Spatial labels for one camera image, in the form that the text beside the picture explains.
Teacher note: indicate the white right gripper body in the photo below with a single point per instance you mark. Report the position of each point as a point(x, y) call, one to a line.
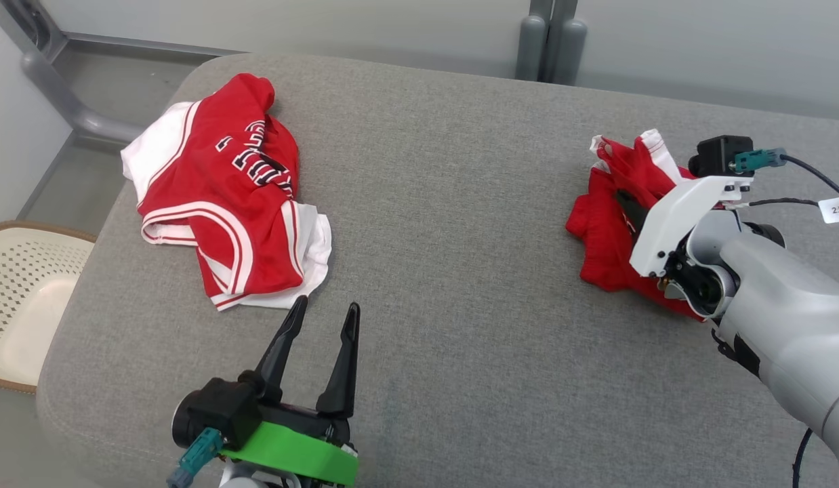
point(677, 217)

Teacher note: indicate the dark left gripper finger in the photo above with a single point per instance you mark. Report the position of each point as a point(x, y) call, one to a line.
point(280, 359)
point(343, 379)

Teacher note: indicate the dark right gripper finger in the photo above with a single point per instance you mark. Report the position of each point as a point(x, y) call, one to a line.
point(634, 213)

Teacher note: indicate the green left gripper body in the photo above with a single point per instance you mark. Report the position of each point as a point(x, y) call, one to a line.
point(304, 454)

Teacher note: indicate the red white sports shorts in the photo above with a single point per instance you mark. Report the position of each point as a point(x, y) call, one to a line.
point(602, 230)

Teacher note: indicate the red white basketball jersey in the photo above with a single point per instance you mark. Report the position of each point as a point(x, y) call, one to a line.
point(216, 203)

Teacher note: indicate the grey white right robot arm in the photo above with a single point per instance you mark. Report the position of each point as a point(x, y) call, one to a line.
point(779, 312)

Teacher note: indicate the cream perforated laundry basket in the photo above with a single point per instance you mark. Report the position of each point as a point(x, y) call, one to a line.
point(26, 305)

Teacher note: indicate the grey bent metal tube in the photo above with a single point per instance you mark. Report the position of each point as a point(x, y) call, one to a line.
point(60, 95)

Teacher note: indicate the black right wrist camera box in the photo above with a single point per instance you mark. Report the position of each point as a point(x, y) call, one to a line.
point(718, 154)

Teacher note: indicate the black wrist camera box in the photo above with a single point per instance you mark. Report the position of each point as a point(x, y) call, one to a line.
point(216, 410)
point(718, 154)

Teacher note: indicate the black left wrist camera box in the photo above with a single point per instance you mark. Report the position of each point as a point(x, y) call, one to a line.
point(216, 410)

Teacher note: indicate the grey metal post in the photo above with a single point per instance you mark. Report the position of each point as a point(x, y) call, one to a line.
point(531, 47)
point(568, 51)

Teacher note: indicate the grey metal floor rail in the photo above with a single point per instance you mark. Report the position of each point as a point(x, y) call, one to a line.
point(148, 45)

